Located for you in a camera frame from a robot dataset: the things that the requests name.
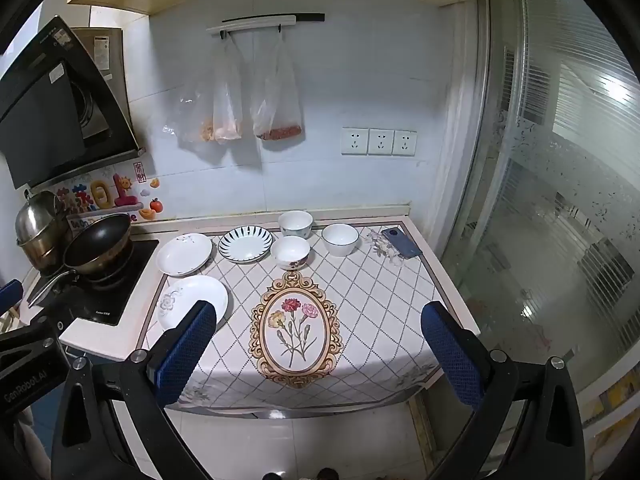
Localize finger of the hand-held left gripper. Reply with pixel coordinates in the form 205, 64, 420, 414
0, 280, 24, 317

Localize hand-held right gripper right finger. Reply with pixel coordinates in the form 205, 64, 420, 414
421, 301, 586, 480

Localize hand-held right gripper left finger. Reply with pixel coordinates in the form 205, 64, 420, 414
50, 300, 218, 480

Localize white bowl black rim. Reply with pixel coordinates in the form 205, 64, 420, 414
321, 223, 360, 258

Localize white plate grey flower print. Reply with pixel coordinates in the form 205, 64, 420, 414
157, 275, 230, 332

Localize stainless steel pot with lid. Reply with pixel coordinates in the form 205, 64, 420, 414
15, 190, 72, 273

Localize diamond pattern floral table mat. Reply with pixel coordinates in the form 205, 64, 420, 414
135, 217, 482, 413

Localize black induction cooktop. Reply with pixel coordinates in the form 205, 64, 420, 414
27, 237, 160, 326

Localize white plate small flower print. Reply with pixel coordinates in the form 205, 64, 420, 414
156, 233, 213, 277

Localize black frying pan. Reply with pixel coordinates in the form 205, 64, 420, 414
27, 212, 133, 307

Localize blue smartphone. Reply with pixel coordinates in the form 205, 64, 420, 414
381, 227, 422, 261

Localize white plate black striped rim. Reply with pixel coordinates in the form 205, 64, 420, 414
218, 226, 274, 264

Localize white bowl red flower print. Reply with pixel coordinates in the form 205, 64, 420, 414
270, 235, 311, 271

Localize white bowl blue rim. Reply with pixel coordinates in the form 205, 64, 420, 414
278, 210, 314, 239

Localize black range hood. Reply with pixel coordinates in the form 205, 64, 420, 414
0, 15, 146, 191

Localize frosted glass sliding door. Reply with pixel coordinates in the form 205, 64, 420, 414
440, 0, 640, 411

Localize clear empty plastic bag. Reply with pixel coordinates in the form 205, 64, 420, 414
175, 40, 217, 144

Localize plastic bag with orange food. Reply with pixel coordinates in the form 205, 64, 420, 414
212, 35, 245, 142

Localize plastic bag with red food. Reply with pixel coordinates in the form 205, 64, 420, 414
250, 34, 304, 141

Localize stainless steel chimney cover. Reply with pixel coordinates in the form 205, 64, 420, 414
70, 27, 123, 78

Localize colourful wall stickers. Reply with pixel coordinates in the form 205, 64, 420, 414
55, 160, 166, 226

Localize white wall socket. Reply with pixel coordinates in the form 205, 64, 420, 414
392, 130, 418, 157
368, 128, 395, 156
341, 127, 370, 156

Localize white wall hook rail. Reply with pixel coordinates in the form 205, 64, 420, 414
206, 15, 298, 39

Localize black wall bar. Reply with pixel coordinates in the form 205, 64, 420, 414
221, 12, 326, 25

